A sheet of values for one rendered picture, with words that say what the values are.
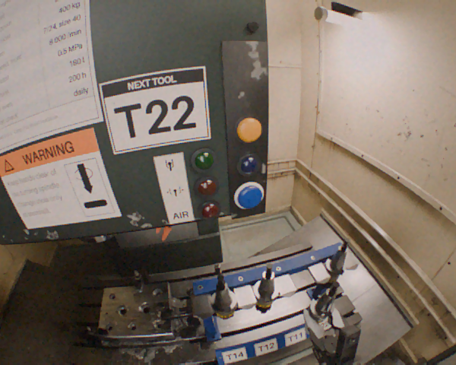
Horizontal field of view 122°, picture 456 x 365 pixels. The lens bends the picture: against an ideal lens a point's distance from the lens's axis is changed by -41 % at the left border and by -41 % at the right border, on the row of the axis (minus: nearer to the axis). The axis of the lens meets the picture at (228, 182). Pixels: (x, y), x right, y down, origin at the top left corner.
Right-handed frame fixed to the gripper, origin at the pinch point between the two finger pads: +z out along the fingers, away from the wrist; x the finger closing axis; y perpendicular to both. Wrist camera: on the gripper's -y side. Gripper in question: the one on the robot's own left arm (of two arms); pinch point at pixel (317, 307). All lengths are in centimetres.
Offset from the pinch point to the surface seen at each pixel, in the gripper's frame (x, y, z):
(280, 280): -6.3, -1.6, 10.8
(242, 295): -17.3, -1.5, 9.4
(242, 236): 7, 63, 91
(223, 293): -22.5, -8.0, 7.6
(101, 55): -32, -54, 4
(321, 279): 4.5, -1.8, 6.7
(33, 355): -125, 46, 4
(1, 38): -44, -59, 4
